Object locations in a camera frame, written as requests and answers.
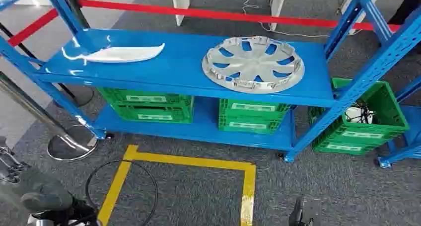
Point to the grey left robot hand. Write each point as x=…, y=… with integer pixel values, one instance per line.
x=36, y=188

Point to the white car trim panel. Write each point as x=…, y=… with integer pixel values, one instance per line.
x=125, y=55

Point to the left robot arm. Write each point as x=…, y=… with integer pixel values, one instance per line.
x=65, y=216

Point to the blue metal shelf rack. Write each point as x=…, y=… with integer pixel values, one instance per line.
x=411, y=145
x=184, y=66

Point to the white table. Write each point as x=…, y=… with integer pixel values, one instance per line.
x=180, y=4

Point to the silver wheel hubcap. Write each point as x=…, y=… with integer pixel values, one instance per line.
x=253, y=66

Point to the long red barrier belt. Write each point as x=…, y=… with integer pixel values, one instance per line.
x=213, y=14

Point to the white device box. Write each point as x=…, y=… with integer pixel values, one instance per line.
x=353, y=114

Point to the green open plastic crate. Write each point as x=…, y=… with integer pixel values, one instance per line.
x=388, y=119

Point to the chrome stanchion post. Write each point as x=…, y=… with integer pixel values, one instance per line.
x=29, y=107

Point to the thin black stanchion post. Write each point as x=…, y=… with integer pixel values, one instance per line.
x=39, y=58

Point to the dark stanchion post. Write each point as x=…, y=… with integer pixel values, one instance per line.
x=79, y=12

